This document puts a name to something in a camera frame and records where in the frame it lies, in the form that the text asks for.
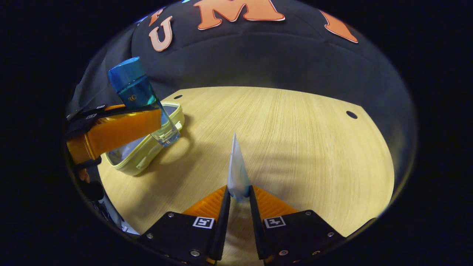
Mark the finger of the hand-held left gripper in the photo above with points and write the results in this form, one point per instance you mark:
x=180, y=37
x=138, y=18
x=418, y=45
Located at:
x=118, y=129

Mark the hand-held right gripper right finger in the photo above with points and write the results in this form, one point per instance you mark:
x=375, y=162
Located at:
x=255, y=221

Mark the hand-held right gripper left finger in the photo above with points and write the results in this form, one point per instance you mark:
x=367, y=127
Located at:
x=223, y=221

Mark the cream yellow suitcase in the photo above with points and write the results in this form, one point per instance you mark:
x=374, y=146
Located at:
x=144, y=155

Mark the clear blue bottle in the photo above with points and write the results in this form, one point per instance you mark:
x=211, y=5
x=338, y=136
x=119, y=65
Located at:
x=133, y=85

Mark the white and blue tube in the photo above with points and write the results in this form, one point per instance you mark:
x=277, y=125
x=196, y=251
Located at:
x=237, y=173

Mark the black backdrop cloth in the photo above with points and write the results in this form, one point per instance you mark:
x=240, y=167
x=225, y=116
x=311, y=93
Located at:
x=258, y=55

